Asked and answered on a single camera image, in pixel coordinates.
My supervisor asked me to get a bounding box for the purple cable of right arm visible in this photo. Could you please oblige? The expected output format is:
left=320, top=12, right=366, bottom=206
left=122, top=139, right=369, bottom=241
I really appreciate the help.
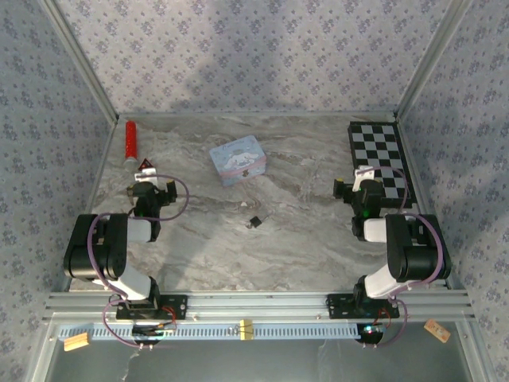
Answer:
left=359, top=166, right=445, bottom=349

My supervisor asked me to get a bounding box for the black white checkerboard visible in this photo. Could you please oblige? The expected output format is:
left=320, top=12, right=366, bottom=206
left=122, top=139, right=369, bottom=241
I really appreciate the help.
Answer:
left=348, top=121, right=418, bottom=210

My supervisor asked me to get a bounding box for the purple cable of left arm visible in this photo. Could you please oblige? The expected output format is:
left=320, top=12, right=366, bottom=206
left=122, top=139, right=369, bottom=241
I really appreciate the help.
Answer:
left=87, top=173, right=191, bottom=351

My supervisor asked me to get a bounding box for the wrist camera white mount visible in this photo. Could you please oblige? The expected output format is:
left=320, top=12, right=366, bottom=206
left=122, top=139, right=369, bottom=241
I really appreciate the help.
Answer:
left=352, top=165, right=377, bottom=193
left=134, top=166, right=158, bottom=186

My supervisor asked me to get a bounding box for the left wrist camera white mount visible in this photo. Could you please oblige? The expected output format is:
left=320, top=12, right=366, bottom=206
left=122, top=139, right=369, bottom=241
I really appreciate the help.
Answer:
left=134, top=166, right=158, bottom=186

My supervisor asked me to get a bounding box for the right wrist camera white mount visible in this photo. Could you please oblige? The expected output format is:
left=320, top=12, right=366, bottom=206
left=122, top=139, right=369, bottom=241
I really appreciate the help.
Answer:
left=352, top=165, right=377, bottom=193

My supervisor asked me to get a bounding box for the orange printed tag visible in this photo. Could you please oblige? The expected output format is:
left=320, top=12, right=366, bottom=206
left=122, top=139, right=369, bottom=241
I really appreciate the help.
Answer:
left=423, top=319, right=452, bottom=343

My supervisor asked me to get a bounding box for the blue cartoon dog tin box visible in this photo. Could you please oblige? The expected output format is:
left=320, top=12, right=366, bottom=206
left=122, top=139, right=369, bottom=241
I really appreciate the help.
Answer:
left=208, top=134, right=268, bottom=188

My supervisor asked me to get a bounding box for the aluminium profile rail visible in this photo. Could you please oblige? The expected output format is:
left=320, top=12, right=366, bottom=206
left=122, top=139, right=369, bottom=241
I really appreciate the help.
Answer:
left=44, top=290, right=475, bottom=322

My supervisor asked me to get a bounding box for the aluminium frame post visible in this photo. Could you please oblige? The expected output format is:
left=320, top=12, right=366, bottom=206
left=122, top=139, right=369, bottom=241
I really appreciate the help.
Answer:
left=39, top=0, right=120, bottom=123
left=395, top=0, right=474, bottom=121

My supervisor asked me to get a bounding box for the plain wooden block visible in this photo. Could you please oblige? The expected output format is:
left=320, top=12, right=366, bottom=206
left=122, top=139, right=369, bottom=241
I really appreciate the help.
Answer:
left=63, top=333, right=91, bottom=352

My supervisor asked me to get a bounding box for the grey slotted cable duct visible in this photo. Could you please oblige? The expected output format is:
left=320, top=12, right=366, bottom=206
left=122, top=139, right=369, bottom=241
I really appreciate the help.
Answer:
left=58, top=322, right=361, bottom=341

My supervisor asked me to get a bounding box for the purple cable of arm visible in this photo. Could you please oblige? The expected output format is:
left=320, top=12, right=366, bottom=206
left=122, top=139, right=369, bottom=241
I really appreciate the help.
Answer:
left=359, top=166, right=445, bottom=349
left=87, top=173, right=191, bottom=351

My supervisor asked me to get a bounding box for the red cylinder with grey end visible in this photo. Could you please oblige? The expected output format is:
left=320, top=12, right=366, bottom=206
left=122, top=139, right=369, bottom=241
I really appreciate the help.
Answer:
left=123, top=120, right=139, bottom=169

